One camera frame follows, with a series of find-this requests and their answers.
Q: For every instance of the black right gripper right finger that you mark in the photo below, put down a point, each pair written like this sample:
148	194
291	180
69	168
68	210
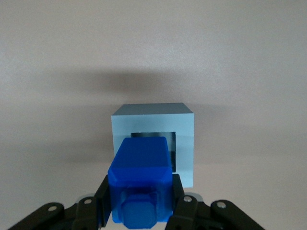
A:
192	210

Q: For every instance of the gray square base block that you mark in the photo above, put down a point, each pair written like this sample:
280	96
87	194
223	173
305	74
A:
184	134

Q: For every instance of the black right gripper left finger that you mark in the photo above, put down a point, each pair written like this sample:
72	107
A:
81	210

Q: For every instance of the blue plastic insert part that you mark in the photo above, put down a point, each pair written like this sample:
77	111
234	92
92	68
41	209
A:
141	177

